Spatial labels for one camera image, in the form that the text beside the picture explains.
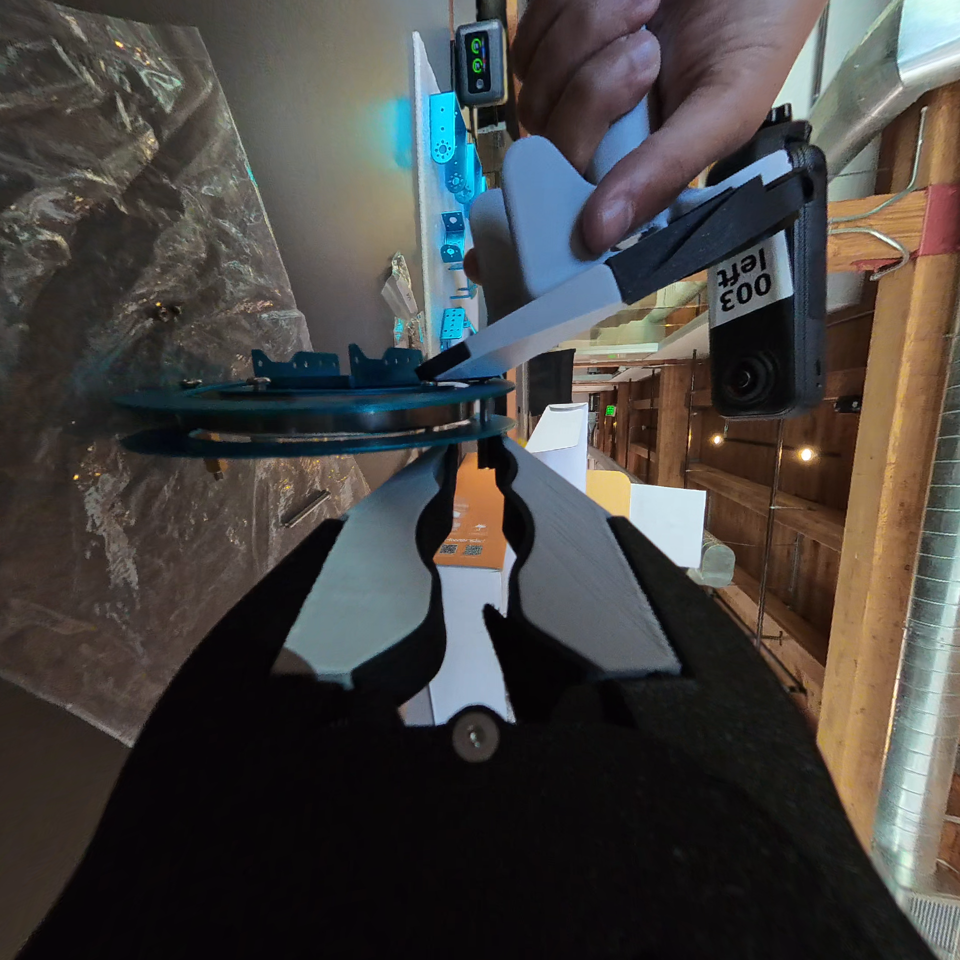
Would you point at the white paper sheet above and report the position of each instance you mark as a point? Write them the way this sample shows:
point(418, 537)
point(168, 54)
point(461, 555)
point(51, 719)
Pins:
point(421, 187)

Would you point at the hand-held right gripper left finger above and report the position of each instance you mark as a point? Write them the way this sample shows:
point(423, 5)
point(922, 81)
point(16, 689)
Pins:
point(367, 592)

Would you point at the silver spiral duct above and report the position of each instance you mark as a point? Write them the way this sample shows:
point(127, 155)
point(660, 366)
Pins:
point(922, 637)

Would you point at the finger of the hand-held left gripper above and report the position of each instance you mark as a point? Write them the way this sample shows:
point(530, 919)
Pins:
point(547, 315)

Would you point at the long metal screw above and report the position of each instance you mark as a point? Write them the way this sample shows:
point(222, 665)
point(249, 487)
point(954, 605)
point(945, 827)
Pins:
point(304, 508)

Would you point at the pale green rounded object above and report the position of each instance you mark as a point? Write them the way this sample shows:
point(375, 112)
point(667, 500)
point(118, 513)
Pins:
point(718, 564)

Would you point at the black monitor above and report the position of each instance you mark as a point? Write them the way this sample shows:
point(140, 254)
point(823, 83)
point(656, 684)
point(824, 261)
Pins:
point(551, 382)

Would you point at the blue round turntable assembly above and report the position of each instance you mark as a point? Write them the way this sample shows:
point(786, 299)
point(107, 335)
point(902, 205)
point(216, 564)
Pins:
point(300, 420)

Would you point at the silver rectangular duct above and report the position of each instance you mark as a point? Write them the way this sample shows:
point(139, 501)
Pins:
point(900, 60)

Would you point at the grey device with green display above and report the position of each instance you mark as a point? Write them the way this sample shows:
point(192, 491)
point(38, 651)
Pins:
point(481, 64)

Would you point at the group of blue metal brackets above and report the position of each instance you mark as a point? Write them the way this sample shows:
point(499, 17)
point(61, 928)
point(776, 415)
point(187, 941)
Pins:
point(442, 142)

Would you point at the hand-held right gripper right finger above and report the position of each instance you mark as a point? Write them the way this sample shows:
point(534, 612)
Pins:
point(585, 592)

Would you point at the clear plastic bag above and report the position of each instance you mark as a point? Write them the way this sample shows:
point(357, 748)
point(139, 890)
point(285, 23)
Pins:
point(112, 225)

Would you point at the person's left hand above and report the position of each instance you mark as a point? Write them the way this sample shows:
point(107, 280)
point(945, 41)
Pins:
point(675, 75)

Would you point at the white and orange cardboard box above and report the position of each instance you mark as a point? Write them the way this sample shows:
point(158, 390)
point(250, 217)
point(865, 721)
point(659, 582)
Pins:
point(660, 525)

